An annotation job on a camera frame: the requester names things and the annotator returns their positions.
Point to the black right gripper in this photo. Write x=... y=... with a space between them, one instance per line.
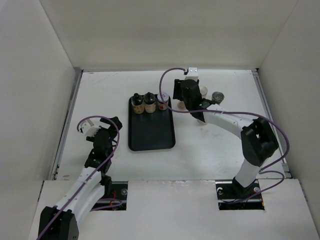
x=177 y=87

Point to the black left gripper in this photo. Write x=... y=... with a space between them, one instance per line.
x=113 y=132

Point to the white red lid spice jar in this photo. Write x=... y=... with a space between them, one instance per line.
x=162 y=100

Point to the blue label white canister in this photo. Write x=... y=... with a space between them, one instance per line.
x=203 y=91

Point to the black cap spice bottle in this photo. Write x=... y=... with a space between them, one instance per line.
x=149 y=102
x=137 y=103

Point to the clear dome lid jar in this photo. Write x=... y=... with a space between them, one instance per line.
x=217 y=97

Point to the pink lid spice bottle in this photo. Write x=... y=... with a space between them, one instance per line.
x=181 y=105

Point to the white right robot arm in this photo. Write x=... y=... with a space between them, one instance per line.
x=258 y=140

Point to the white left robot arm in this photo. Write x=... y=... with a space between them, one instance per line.
x=62 y=221

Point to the black rectangular plastic tray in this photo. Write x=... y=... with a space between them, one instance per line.
x=150 y=131

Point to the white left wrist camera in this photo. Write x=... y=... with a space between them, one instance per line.
x=87 y=128

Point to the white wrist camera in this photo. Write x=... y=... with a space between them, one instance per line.
x=87 y=128
x=191 y=73

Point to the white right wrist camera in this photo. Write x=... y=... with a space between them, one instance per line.
x=191 y=73

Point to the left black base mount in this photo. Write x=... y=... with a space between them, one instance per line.
x=114 y=198

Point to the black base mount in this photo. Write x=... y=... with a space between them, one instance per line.
x=229 y=199
x=114 y=198

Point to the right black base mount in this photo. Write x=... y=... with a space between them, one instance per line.
x=229 y=199

